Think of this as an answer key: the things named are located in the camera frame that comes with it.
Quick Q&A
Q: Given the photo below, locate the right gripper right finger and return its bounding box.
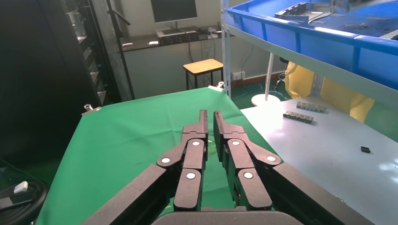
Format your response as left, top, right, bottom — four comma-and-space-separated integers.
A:
213, 111, 375, 225

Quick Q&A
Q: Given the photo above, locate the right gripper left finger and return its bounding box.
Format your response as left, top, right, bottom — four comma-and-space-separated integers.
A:
81, 109, 209, 225

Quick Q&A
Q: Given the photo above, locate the green cloth mat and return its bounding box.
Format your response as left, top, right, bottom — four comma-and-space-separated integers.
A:
36, 87, 281, 225

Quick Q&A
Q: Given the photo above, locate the white lamp stand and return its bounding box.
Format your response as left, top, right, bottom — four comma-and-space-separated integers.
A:
251, 52, 282, 107

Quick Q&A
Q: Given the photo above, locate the silver binder clip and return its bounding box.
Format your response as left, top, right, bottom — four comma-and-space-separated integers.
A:
81, 104, 102, 116
207, 81, 225, 92

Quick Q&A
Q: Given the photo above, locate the wooden stool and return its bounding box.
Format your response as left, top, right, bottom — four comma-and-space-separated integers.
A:
183, 59, 224, 90

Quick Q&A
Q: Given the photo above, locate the yellow plastic cover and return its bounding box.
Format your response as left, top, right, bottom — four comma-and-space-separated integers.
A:
284, 61, 375, 123

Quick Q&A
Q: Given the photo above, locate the black equipment box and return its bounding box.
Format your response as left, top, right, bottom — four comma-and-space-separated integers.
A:
158, 29, 199, 46

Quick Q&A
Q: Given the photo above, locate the dark office desk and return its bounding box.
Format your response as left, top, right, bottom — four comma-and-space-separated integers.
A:
119, 26, 224, 100

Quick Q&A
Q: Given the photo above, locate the blue plastic bin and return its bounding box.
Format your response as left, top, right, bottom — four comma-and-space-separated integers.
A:
227, 0, 398, 90

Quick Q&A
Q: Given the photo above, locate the black equipment rack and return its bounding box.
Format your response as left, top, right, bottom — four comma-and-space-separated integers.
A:
0, 0, 136, 174

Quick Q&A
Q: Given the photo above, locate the black round base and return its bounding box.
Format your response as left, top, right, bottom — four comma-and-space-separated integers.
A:
0, 181, 49, 225

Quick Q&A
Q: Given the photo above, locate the black computer monitor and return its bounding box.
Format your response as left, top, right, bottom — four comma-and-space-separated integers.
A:
150, 0, 199, 24

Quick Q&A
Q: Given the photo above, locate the white plug adapter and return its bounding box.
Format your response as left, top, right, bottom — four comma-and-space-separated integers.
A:
14, 181, 29, 195

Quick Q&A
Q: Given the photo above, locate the small grey metal rail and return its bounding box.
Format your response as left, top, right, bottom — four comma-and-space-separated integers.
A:
283, 111, 314, 125
296, 101, 329, 114

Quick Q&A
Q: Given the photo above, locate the blue cable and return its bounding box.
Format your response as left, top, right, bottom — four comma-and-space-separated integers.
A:
231, 81, 291, 101

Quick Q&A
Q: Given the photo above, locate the white perforated shelf post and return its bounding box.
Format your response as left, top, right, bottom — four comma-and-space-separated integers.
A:
220, 0, 232, 98

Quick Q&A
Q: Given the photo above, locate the silver sheet metal bracket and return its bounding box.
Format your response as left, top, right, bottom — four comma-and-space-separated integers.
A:
275, 1, 341, 25

